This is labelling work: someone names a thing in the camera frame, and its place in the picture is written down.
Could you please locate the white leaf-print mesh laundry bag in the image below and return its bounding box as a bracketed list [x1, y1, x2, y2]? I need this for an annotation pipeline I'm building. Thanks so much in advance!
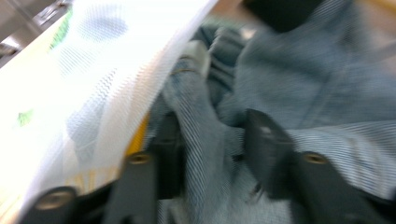
[0, 0, 219, 224]

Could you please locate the blue denim garment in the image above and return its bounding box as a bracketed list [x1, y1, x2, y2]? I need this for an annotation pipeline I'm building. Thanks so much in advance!
[146, 0, 396, 224]

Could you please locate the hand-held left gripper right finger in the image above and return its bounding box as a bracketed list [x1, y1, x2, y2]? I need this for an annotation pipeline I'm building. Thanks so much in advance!
[244, 108, 396, 224]

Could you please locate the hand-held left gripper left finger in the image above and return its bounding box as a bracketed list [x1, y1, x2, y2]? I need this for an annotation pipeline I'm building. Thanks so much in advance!
[102, 112, 188, 224]

